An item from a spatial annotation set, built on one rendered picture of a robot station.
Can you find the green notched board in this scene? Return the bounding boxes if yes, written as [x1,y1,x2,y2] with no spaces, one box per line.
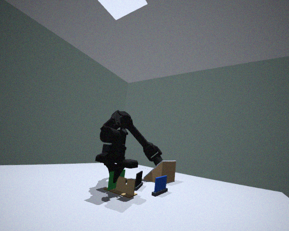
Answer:
[107,169,125,190]

